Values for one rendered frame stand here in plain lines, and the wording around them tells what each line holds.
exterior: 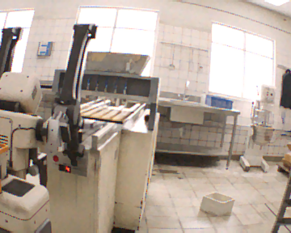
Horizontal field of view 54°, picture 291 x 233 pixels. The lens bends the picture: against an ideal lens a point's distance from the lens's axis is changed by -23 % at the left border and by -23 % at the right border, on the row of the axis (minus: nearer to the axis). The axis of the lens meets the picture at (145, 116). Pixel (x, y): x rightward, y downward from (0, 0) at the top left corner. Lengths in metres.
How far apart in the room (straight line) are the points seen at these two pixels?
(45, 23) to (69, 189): 4.37
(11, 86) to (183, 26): 4.57
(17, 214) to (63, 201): 0.87
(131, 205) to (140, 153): 0.39
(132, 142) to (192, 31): 3.60
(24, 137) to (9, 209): 0.38
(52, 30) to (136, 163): 3.80
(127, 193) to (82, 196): 0.73
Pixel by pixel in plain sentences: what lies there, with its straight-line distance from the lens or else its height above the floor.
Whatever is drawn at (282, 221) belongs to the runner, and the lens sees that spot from 1.35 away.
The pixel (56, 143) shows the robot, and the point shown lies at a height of 0.92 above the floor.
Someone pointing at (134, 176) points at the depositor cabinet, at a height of 0.54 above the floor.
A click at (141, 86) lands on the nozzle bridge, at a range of 2.31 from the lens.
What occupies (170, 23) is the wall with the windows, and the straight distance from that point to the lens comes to 5.58.
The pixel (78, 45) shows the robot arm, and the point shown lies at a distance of 1.37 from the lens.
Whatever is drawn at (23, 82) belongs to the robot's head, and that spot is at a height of 1.12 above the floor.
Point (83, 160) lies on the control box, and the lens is 1.59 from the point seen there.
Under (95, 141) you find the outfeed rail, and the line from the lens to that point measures 1.56.
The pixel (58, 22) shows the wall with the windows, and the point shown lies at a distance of 5.70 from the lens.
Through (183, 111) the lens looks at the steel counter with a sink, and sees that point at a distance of 4.94.
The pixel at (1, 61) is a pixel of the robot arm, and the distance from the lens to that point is 1.53.
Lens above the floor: 1.18
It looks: 6 degrees down
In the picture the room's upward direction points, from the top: 7 degrees clockwise
